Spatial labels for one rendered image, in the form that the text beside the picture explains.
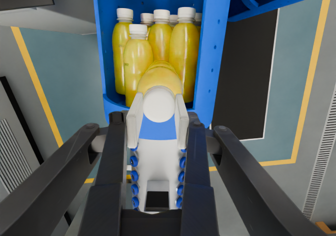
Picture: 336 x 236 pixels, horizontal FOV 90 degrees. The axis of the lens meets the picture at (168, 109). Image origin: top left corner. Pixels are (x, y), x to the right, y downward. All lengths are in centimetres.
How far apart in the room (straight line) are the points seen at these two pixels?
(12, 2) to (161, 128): 51
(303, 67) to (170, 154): 155
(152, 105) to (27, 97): 189
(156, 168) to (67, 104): 128
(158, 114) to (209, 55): 18
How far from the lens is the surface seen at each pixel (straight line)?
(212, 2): 33
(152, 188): 80
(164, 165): 78
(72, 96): 181
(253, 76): 158
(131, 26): 40
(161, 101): 19
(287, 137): 220
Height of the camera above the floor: 152
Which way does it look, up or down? 69 degrees down
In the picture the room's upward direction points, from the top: 177 degrees clockwise
